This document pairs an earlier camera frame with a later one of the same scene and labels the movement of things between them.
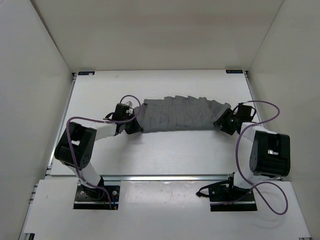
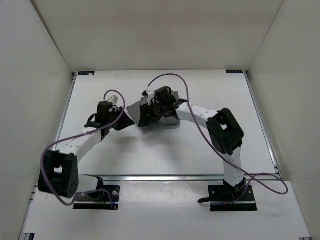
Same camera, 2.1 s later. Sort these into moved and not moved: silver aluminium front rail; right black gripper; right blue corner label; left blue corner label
Moved: right black gripper
Not moved: silver aluminium front rail; right blue corner label; left blue corner label
